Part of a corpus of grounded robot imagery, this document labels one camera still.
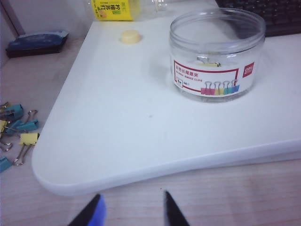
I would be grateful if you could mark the yellow binder clip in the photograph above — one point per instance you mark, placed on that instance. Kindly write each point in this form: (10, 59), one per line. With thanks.
(2, 126)
(207, 63)
(29, 139)

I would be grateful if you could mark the grey partition frame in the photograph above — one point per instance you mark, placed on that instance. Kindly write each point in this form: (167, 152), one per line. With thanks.
(13, 16)

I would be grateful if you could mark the white raised desk board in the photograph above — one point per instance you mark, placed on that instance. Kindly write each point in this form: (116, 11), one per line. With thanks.
(117, 106)

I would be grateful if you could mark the blue and black eraser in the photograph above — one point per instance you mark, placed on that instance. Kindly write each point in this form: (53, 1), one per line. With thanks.
(35, 43)

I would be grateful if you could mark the pale yellow bottle cap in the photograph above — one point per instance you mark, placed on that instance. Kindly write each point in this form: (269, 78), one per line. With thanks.
(130, 37)

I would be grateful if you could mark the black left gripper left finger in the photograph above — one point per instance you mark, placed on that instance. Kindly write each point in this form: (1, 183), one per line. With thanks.
(94, 212)

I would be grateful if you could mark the round transparent plastic box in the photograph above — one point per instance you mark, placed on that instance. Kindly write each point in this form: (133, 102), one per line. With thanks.
(211, 54)

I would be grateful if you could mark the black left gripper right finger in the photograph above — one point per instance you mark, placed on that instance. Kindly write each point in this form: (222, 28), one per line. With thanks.
(170, 212)

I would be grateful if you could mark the teal binder clip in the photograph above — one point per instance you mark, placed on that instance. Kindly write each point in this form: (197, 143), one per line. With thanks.
(29, 125)
(12, 128)
(3, 163)
(15, 110)

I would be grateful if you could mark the black computer keyboard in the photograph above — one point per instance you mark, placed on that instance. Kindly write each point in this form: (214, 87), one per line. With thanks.
(263, 16)

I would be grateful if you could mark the clear bottle with yellow label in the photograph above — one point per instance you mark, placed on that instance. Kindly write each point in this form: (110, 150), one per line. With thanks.
(113, 10)

